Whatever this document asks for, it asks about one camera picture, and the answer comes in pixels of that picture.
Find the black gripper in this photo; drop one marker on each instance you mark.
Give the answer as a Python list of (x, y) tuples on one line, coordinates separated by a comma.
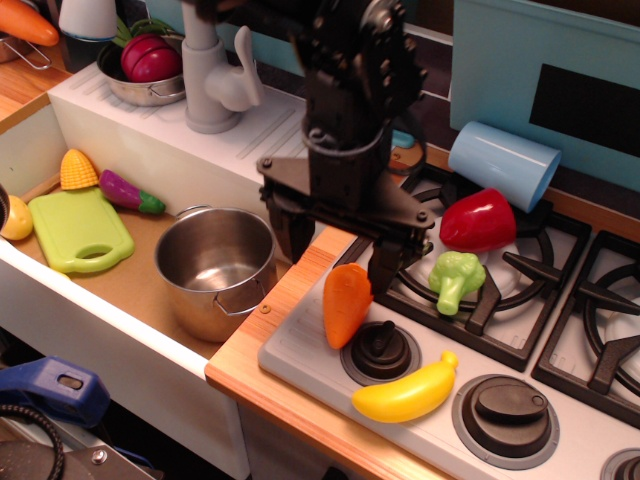
[(351, 189)]

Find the orange toy carrot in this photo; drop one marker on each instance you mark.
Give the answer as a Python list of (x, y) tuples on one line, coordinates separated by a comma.
[(346, 300)]

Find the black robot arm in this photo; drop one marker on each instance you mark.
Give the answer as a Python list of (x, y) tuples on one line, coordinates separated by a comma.
[(360, 77)]

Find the steel pot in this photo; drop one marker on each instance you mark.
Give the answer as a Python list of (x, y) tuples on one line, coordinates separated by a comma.
[(218, 265)]

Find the orange carrot top left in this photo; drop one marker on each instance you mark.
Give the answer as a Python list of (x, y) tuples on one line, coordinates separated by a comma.
[(20, 20)]

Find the left black stove knob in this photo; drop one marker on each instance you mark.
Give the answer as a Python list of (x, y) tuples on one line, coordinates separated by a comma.
[(380, 352)]

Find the black stove knob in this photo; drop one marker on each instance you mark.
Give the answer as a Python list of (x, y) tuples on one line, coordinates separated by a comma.
[(621, 465), (505, 422), (380, 352)]

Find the green toy broccoli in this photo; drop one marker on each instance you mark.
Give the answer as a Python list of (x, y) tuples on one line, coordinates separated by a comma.
[(454, 275)]

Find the red toy bell pepper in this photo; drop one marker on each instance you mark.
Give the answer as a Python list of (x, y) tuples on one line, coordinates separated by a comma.
[(481, 222)]

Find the yellow toy banana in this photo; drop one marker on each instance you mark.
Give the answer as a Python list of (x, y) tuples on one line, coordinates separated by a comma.
[(410, 397)]

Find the left black stove grate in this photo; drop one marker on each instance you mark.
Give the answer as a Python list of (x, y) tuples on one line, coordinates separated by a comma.
[(505, 318)]

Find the black stove grate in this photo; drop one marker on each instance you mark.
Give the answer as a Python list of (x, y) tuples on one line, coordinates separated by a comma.
[(505, 318), (595, 339)]

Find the grey stove top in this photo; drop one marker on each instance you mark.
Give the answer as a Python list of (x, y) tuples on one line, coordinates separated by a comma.
[(298, 353)]

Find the grey toy faucet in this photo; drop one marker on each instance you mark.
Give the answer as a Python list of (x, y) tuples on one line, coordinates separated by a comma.
[(216, 91)]

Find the light blue plastic cup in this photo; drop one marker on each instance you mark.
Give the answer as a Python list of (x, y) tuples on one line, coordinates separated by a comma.
[(519, 168)]

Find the white toy sink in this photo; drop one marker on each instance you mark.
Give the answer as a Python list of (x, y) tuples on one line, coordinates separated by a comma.
[(119, 323)]

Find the purple toy eggplant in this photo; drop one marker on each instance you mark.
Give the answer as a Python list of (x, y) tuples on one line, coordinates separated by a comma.
[(124, 194)]

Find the middle black stove knob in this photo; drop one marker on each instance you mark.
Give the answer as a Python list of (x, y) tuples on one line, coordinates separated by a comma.
[(505, 422)]

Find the small steel bowl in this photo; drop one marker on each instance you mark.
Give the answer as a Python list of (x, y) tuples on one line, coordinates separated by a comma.
[(157, 93)]

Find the green toy cutting board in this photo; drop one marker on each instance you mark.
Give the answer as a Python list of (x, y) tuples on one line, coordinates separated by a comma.
[(79, 231)]

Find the red toy radish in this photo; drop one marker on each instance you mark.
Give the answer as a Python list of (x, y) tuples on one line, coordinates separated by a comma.
[(149, 58)]

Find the yellow toy corn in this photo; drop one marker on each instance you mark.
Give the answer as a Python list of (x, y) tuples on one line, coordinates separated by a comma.
[(77, 171)]

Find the right black stove grate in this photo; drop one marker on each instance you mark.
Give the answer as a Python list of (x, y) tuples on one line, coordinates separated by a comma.
[(595, 339)]

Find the blue clamp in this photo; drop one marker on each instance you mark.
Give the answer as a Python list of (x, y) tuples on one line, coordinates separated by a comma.
[(58, 389)]

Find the yellow toy potato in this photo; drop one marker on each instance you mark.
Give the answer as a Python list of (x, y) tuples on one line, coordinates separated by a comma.
[(19, 224)]

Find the white cup top left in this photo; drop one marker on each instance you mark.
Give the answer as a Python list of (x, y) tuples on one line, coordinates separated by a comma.
[(89, 20)]

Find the right black stove knob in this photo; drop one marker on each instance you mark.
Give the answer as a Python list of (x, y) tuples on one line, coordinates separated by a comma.
[(621, 465)]

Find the steel strainer top left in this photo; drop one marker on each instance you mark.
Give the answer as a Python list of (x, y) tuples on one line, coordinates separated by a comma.
[(14, 49)]

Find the blue handled toy fork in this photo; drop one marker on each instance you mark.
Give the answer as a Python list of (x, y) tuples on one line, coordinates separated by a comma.
[(401, 139)]

